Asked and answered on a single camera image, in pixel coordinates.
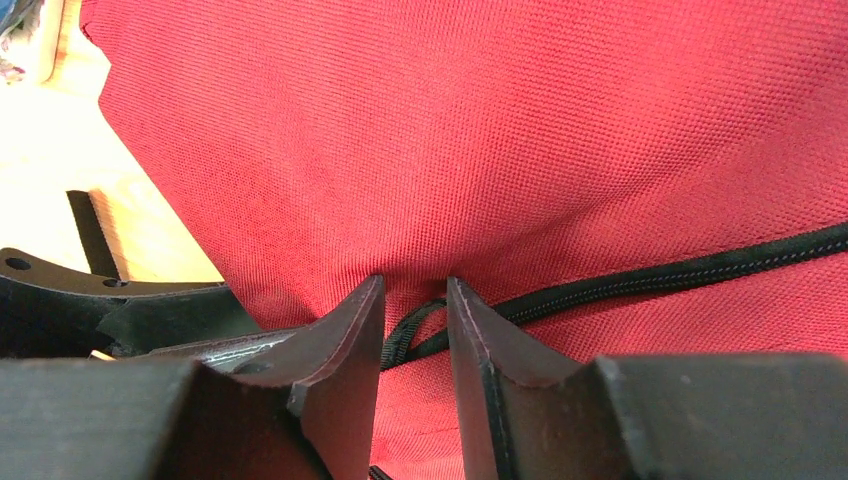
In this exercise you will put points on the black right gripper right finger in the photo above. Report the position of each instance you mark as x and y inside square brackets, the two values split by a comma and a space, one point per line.
[528, 412]

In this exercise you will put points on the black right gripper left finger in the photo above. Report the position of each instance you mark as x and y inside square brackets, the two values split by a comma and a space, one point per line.
[301, 409]

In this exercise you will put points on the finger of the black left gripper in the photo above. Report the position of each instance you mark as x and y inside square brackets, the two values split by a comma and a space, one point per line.
[50, 311]
[226, 354]

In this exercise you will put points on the red backpack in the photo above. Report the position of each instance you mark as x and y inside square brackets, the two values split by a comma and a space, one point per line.
[628, 177]

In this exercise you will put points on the floral tray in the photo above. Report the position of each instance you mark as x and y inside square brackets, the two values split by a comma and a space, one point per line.
[30, 34]

